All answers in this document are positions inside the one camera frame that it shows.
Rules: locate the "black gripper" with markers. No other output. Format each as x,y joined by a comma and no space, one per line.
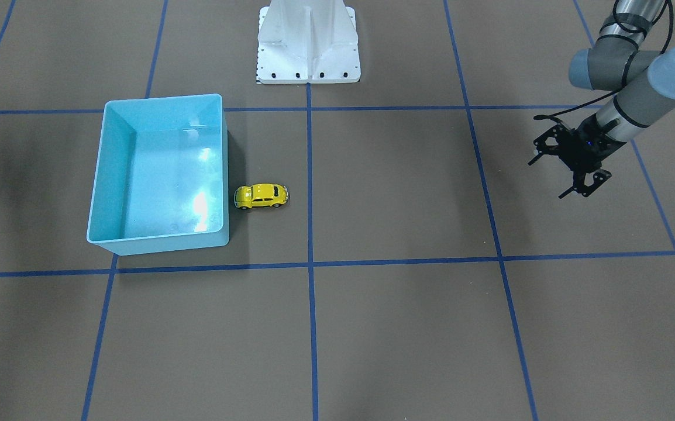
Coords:
581,147

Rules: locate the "yellow beetle toy car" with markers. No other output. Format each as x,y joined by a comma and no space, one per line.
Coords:
262,195

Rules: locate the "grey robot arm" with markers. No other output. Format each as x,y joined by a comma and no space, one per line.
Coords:
633,64

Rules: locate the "light blue plastic bin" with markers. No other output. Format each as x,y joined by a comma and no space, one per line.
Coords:
162,179

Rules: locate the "white metal mount base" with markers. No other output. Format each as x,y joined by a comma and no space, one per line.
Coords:
307,42

